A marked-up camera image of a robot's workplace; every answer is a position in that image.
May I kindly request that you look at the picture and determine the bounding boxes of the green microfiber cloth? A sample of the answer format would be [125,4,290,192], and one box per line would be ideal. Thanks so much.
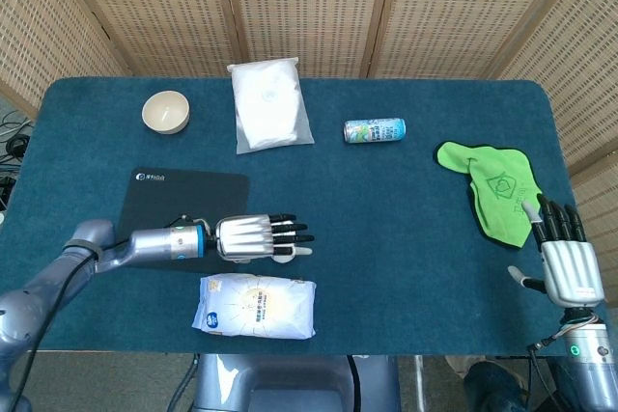
[436,140,545,250]

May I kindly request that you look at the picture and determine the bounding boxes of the white wet wipes pack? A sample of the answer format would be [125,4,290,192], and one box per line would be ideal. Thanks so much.
[191,273,319,341]

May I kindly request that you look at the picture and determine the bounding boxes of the dark teal table mat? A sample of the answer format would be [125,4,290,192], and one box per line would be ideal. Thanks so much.
[0,76,580,353]

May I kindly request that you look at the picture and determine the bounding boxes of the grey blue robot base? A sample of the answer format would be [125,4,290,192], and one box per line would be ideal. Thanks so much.
[192,353,402,412]

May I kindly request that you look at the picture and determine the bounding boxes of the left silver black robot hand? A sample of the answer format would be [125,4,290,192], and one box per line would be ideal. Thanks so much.
[213,211,316,266]

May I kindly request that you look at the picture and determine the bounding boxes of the beige bowl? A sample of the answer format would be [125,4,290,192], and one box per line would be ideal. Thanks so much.
[141,89,191,136]

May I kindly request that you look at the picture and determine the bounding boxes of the white metal table leg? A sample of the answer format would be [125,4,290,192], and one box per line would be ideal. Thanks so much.
[412,355,427,412]

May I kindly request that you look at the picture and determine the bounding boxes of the dark blue trouser leg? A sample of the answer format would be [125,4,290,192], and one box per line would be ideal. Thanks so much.
[463,360,531,412]

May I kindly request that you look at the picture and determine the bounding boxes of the blue printed drink can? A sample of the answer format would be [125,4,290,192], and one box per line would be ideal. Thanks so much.
[343,117,407,145]

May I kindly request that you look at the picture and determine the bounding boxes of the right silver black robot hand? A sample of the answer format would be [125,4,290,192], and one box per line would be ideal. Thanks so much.
[507,193,607,308]

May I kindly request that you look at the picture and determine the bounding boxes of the clear bag of white powder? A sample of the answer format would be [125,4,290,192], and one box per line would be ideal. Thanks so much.
[226,58,316,155]

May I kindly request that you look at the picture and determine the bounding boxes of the woven bamboo folding screen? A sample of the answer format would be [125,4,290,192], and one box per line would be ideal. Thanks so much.
[0,0,618,259]

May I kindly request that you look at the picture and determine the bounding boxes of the black mouse pad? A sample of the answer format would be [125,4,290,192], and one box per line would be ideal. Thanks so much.
[109,168,251,274]

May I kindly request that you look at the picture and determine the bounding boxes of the black floor cables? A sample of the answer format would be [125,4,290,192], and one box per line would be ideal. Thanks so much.
[0,110,34,210]

